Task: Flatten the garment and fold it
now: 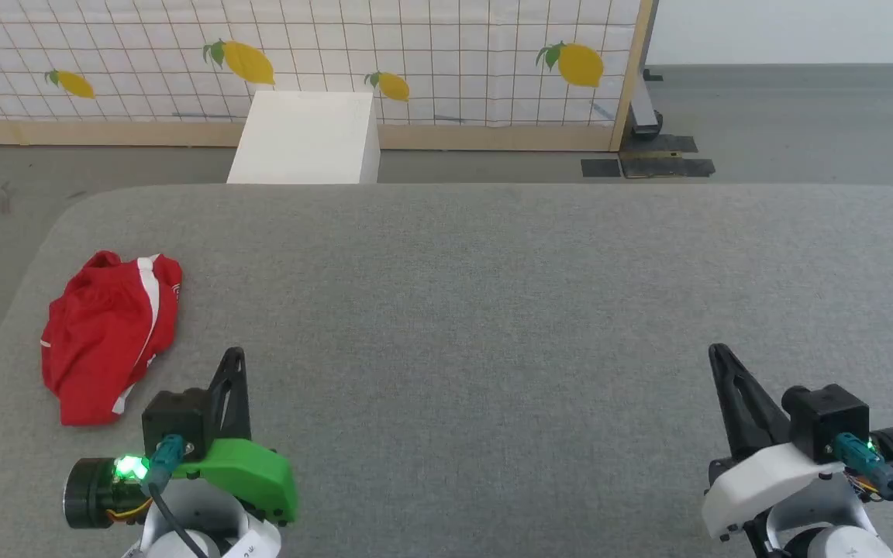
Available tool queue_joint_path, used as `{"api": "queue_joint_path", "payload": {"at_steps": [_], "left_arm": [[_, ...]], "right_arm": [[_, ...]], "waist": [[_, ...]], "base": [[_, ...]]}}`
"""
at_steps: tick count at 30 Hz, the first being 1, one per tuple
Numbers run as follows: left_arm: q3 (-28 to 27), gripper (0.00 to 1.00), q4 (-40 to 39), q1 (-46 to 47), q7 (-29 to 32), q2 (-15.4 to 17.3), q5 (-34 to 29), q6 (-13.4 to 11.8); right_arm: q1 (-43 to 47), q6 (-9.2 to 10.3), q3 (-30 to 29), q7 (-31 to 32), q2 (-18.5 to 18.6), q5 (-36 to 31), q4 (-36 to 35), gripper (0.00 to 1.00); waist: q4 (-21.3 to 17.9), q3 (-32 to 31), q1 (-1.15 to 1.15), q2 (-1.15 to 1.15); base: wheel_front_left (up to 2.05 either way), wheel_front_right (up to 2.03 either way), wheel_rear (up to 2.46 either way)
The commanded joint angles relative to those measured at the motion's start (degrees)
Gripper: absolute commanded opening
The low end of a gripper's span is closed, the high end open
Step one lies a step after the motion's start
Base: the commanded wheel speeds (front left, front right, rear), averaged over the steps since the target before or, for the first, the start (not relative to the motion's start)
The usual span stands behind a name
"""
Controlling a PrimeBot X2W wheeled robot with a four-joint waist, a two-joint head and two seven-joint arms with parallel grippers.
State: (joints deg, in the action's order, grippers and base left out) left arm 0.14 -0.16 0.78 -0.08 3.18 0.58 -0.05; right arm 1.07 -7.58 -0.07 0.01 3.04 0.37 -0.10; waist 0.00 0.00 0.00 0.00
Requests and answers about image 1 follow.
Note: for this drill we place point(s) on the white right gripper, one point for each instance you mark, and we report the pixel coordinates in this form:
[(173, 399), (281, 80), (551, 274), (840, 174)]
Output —
[(764, 480)]

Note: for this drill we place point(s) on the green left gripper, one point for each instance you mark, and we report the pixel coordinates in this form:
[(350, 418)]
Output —
[(253, 469)]

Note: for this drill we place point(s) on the lemon print partition screen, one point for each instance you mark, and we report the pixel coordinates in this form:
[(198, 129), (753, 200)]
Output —
[(446, 54)]

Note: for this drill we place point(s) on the large black floor mat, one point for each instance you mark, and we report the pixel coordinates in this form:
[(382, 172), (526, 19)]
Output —
[(667, 164)]

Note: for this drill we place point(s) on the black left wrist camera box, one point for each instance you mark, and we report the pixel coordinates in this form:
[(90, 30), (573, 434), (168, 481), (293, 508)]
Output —
[(175, 418)]

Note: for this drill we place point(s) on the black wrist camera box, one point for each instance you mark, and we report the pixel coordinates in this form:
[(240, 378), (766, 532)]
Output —
[(175, 418), (826, 418)]

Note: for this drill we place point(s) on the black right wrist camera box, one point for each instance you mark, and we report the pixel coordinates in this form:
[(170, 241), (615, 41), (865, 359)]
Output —
[(826, 418)]

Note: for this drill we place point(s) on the white paper label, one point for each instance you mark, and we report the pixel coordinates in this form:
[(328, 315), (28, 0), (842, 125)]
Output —
[(259, 544)]

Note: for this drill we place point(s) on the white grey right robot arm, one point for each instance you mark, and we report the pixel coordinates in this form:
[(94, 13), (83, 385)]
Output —
[(826, 527)]

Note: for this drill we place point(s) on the metal stand foot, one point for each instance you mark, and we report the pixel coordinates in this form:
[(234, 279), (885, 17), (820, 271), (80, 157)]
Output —
[(644, 112)]

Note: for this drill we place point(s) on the black left gripper motor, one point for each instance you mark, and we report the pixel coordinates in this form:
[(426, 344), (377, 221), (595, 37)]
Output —
[(86, 492)]

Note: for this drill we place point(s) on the white box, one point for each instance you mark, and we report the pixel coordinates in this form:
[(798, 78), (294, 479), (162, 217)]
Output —
[(303, 139)]

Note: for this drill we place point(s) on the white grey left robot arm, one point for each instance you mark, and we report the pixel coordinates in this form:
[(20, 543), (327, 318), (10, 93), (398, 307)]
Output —
[(206, 519)]

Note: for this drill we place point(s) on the grey fabric sofa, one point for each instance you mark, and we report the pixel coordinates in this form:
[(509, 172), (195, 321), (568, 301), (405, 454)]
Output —
[(477, 310)]

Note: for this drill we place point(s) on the red shorts with white trim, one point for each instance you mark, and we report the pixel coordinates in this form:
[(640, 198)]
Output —
[(105, 333)]

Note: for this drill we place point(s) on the small black floor mat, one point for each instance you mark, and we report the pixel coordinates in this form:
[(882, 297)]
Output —
[(600, 167)]

